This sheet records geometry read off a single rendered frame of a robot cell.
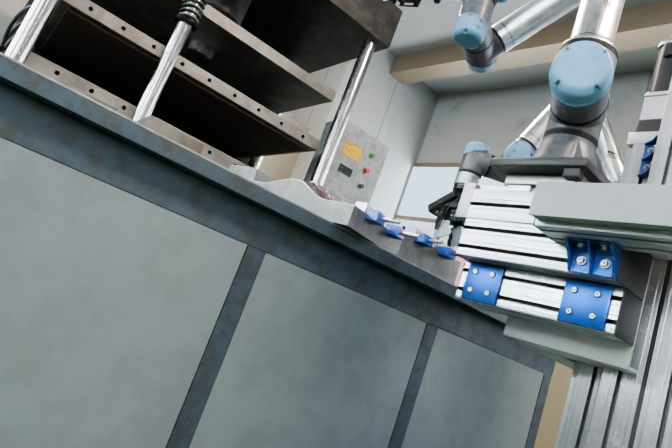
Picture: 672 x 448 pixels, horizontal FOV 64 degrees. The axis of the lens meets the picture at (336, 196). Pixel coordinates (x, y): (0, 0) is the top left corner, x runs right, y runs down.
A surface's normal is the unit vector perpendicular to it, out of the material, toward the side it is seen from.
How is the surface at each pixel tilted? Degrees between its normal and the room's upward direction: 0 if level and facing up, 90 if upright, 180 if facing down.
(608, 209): 90
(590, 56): 97
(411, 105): 90
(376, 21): 90
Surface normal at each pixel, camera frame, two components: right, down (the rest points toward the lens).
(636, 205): -0.69, -0.40
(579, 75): -0.39, -0.22
